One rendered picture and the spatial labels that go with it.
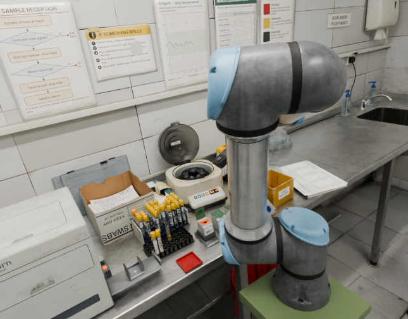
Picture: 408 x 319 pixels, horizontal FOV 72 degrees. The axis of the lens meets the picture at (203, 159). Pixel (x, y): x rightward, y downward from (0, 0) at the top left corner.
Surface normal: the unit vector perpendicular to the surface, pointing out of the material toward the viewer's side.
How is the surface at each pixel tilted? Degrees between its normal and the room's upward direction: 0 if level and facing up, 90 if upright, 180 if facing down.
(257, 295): 2
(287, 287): 71
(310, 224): 9
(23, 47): 95
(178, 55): 94
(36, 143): 90
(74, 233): 90
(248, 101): 103
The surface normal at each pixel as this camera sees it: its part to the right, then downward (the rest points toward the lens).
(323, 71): 0.29, 0.11
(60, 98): 0.57, 0.33
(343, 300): -0.08, -0.92
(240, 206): -0.43, 0.57
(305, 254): -0.07, 0.38
